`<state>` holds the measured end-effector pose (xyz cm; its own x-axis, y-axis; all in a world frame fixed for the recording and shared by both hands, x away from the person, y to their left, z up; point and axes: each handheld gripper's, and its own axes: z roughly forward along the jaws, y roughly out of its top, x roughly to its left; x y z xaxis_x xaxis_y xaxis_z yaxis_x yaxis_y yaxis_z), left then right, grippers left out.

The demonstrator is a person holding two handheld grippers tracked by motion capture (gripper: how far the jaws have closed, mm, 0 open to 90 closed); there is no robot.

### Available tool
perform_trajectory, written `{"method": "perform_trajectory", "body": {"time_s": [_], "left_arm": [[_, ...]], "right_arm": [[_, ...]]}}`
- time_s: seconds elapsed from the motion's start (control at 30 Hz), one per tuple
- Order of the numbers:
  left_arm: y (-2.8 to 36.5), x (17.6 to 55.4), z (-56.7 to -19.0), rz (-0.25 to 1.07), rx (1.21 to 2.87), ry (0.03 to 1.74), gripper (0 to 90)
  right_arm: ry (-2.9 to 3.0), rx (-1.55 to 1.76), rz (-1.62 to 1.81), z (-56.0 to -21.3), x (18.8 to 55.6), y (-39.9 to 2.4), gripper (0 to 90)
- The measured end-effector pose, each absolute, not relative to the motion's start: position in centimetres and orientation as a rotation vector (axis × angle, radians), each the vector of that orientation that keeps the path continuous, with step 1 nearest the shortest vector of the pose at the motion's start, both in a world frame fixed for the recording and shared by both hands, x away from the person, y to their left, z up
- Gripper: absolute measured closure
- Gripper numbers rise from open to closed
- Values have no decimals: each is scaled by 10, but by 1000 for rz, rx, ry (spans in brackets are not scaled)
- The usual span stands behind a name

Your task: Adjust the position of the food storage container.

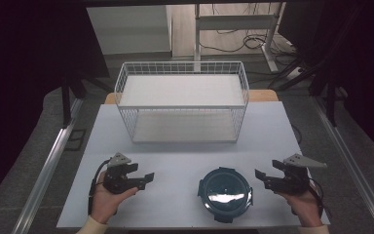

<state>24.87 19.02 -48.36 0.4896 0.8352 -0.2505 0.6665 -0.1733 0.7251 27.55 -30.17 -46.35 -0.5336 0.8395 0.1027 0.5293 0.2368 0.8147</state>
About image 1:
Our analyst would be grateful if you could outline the person's right hand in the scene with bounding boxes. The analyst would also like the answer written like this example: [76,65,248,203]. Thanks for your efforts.
[276,190,324,228]

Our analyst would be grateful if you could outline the wooden table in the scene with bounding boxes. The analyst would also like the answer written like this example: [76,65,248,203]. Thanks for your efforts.
[104,89,280,105]

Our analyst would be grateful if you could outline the black stand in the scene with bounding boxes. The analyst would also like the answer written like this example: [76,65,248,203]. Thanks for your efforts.
[308,72,350,128]
[58,72,115,129]

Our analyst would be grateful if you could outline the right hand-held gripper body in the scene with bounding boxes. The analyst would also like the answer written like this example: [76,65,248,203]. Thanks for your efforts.
[271,153,328,196]

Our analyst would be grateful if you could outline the black floor cables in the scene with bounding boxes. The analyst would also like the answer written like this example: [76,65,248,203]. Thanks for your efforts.
[198,3,306,89]

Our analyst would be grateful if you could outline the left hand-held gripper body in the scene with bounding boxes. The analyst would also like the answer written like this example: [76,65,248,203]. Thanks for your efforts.
[102,151,140,195]

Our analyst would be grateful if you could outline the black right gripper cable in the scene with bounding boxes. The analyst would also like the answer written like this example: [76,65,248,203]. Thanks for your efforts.
[307,176,326,219]

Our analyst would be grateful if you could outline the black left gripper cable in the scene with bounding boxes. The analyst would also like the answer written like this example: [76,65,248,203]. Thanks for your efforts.
[87,158,112,216]

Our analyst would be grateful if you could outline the dark round lidded container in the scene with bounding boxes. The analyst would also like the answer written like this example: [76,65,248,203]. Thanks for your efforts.
[197,166,254,224]

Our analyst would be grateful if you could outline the white power strip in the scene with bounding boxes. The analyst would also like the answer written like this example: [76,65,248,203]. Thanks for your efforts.
[284,65,304,81]

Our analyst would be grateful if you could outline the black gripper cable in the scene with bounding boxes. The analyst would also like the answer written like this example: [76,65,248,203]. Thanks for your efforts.
[307,176,326,219]
[87,158,112,216]

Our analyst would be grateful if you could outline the white metal desk frame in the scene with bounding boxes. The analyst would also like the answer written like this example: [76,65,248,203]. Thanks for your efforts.
[193,2,287,73]

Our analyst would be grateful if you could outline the person's left hand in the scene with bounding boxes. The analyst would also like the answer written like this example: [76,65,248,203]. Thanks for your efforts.
[92,171,140,225]

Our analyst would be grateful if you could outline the metal rail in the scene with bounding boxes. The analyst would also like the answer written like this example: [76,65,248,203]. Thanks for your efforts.
[311,97,374,234]
[11,97,85,234]

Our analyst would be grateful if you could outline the white wire shelf rack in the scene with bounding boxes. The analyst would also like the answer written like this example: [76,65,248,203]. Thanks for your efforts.
[113,60,250,145]

